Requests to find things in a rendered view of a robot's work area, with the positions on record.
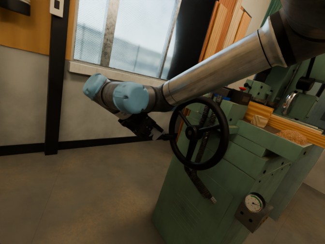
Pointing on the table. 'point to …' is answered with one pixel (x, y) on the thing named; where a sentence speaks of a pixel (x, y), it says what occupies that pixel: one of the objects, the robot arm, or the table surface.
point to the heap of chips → (293, 136)
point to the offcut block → (259, 121)
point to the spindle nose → (261, 76)
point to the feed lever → (306, 86)
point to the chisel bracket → (257, 89)
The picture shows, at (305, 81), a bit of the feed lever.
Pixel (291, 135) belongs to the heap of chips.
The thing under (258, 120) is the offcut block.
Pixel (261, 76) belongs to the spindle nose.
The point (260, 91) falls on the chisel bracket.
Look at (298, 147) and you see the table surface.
